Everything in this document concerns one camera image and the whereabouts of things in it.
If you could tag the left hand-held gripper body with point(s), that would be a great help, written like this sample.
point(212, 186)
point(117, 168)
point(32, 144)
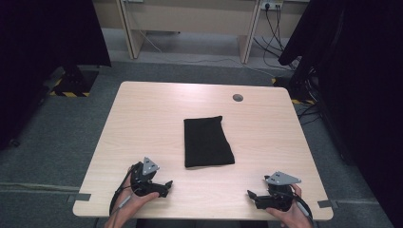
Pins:
point(142, 185)

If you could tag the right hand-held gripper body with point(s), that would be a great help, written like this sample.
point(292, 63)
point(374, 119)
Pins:
point(283, 198)

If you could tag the black tank top white trim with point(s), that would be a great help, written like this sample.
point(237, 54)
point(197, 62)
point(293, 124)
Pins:
point(206, 142)

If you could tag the person's right hand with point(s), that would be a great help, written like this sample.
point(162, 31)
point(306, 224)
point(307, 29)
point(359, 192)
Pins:
point(294, 218)

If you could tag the person's left hand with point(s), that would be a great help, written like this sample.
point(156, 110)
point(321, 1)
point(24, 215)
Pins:
point(130, 205)

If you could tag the grey tape strip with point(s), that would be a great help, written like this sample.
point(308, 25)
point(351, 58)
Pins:
point(79, 197)
point(328, 204)

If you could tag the yellow black floor tape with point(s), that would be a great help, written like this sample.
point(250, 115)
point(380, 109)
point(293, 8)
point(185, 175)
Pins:
point(301, 101)

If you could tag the grey round table grommet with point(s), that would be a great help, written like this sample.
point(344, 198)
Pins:
point(237, 97)

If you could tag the dark stand base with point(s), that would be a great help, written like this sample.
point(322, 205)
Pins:
point(297, 88)

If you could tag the black stand base striped tape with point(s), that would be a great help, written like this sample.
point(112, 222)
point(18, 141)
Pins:
point(76, 80)

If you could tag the black curtain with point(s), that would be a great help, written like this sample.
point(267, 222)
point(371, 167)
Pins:
point(31, 47)
point(364, 95)

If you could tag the beige wooden desk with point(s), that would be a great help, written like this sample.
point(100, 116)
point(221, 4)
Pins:
point(190, 15)

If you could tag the white wall socket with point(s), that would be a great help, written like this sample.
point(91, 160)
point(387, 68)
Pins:
point(263, 3)

